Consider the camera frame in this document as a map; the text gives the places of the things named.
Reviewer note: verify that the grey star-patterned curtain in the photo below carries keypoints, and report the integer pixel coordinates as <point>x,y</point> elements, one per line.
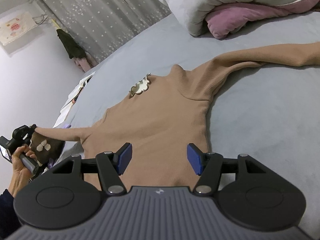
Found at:
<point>103,26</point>

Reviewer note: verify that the tan ribbed knit sweater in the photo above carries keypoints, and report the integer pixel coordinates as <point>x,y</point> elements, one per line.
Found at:
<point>170,113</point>

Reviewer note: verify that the grey and pink quilt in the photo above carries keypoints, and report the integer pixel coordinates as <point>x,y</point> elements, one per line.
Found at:
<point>222,17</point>

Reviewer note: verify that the white papers beside bed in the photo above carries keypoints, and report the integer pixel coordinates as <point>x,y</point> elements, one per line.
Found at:
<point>72,98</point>

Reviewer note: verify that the dark green hanging garment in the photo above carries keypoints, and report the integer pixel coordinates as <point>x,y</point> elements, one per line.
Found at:
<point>73,49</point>

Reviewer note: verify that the dark blue sleeve forearm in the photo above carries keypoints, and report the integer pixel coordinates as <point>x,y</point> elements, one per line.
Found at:
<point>9,222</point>

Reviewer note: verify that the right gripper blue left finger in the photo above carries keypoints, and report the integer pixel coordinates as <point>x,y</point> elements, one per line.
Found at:
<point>112,165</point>

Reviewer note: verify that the blue-grey bed sheet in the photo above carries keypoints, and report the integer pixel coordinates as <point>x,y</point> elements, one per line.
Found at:
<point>271,113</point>

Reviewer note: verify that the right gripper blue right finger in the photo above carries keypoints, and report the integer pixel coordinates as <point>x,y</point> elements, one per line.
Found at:
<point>208,167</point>

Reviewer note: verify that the floral cloth on wall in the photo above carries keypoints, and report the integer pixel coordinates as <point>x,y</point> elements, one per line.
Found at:
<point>16,27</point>

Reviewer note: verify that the person's left hand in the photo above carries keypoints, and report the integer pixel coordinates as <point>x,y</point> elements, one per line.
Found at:
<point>20,174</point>

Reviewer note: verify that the pink cloth under garment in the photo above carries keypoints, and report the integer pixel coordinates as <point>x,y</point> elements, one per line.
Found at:
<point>84,63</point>

